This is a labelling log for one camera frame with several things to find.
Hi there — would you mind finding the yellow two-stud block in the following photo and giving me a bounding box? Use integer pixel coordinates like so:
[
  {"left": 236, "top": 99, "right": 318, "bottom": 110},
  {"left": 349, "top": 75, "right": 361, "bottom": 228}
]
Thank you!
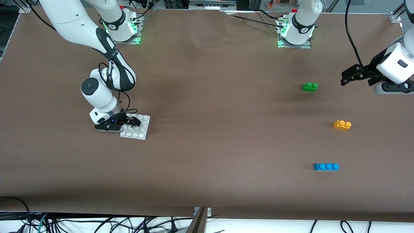
[{"left": 333, "top": 120, "right": 352, "bottom": 131}]

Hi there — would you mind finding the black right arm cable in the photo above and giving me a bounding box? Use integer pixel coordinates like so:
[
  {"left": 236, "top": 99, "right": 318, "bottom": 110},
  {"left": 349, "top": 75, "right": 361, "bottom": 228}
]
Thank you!
[{"left": 99, "top": 61, "right": 136, "bottom": 114}]

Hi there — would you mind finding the aluminium profile bar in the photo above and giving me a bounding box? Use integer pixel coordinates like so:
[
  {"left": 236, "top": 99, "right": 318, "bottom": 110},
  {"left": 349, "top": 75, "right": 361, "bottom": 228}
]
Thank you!
[{"left": 186, "top": 207, "right": 209, "bottom": 233}]

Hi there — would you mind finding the aluminium frame corner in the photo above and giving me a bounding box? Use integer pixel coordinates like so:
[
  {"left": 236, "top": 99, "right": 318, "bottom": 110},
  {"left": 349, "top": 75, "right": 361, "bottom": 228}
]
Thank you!
[
  {"left": 18, "top": 0, "right": 41, "bottom": 14},
  {"left": 390, "top": 0, "right": 414, "bottom": 23}
]

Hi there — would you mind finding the white studded base plate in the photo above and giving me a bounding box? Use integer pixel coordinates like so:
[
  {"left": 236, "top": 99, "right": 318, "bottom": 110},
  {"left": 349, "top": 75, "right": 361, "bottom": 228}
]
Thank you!
[{"left": 120, "top": 114, "right": 151, "bottom": 140}]

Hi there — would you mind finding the white power strip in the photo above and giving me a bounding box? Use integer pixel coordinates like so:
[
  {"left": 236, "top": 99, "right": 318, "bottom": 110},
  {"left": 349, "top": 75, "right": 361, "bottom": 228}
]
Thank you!
[{"left": 189, "top": 0, "right": 237, "bottom": 11}]

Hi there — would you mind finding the brown table mat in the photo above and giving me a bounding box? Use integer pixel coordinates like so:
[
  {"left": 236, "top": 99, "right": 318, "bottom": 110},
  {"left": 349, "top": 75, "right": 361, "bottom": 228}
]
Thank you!
[{"left": 0, "top": 6, "right": 414, "bottom": 223}]

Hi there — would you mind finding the black looped floor cable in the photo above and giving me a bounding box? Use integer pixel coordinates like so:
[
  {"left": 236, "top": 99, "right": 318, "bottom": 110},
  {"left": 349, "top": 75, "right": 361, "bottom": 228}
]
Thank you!
[{"left": 0, "top": 196, "right": 32, "bottom": 233}]

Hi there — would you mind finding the blue three-stud block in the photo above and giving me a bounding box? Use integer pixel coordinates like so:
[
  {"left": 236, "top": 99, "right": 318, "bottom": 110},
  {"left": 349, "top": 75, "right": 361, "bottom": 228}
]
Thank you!
[{"left": 313, "top": 163, "right": 340, "bottom": 171}]

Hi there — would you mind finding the black cable on mat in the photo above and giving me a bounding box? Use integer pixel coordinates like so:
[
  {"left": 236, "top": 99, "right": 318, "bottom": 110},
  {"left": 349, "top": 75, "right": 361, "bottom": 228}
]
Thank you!
[
  {"left": 223, "top": 11, "right": 282, "bottom": 26},
  {"left": 256, "top": 9, "right": 282, "bottom": 20}
]

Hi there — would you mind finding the teal floor cable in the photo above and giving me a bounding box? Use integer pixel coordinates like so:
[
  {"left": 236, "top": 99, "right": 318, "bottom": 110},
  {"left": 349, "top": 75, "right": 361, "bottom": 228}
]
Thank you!
[{"left": 37, "top": 213, "right": 49, "bottom": 233}]

